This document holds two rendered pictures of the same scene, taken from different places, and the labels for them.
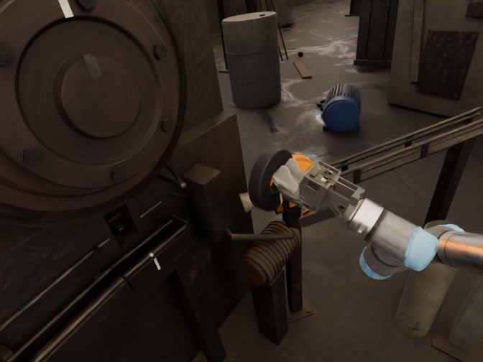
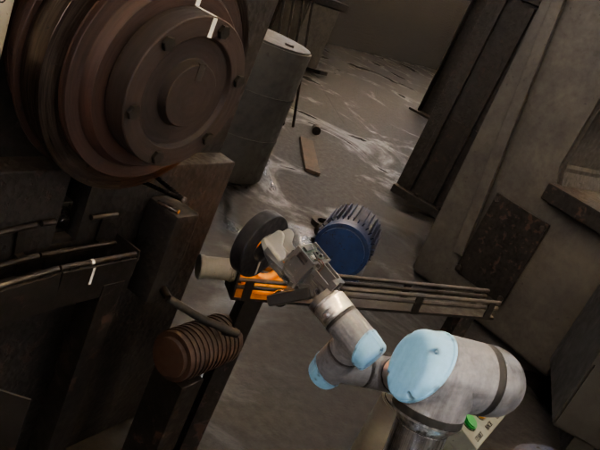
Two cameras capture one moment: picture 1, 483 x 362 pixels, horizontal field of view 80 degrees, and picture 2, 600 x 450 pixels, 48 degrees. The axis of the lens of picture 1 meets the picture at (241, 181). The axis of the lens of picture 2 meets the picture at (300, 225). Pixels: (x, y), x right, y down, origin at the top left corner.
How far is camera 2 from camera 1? 0.79 m
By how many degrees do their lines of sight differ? 21
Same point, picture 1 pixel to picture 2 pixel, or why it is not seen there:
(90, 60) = (202, 69)
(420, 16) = (493, 169)
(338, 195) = (320, 276)
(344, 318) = not seen: outside the picture
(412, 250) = (362, 344)
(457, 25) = (530, 204)
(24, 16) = (190, 28)
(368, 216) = (338, 304)
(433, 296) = not seen: outside the picture
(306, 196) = (290, 268)
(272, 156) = (273, 217)
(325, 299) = not seen: outside the picture
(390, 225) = (354, 318)
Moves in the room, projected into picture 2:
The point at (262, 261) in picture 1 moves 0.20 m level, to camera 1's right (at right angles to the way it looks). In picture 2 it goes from (191, 345) to (271, 366)
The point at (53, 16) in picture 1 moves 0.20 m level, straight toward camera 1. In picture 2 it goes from (202, 34) to (257, 78)
